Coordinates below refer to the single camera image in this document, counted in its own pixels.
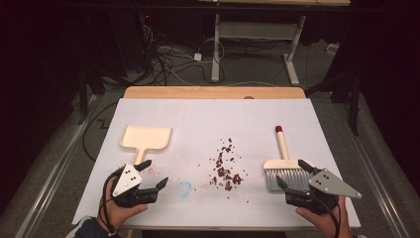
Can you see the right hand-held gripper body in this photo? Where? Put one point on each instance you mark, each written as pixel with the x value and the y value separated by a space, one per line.
pixel 327 185

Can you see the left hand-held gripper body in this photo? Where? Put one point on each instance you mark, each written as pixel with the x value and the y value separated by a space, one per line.
pixel 127 180

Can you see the cream plastic dustpan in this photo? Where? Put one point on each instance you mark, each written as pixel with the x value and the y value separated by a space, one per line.
pixel 145 139

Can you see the cream hand brush grey bristles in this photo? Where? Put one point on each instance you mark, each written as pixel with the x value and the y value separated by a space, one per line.
pixel 283 147

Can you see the person's left hand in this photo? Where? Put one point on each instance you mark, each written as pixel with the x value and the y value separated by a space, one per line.
pixel 114 213

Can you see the person's right hand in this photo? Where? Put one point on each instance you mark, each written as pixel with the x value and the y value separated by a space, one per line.
pixel 330 223

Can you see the scattered red beans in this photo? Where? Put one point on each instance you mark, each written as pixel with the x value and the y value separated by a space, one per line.
pixel 220 172

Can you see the dark blue sleeve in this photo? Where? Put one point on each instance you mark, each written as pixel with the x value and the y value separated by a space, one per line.
pixel 90 229

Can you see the black metal stand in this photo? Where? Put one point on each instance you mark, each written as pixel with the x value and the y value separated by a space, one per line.
pixel 355 105

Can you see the wooden table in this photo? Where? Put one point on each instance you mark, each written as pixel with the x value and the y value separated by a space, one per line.
pixel 211 92

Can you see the white power adapter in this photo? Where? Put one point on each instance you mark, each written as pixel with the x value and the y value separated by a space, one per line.
pixel 197 57

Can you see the metal floor rail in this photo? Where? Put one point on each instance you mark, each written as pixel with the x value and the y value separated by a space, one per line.
pixel 56 172
pixel 373 175

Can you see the white metal desk frame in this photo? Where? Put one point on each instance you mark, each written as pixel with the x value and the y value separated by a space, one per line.
pixel 216 49

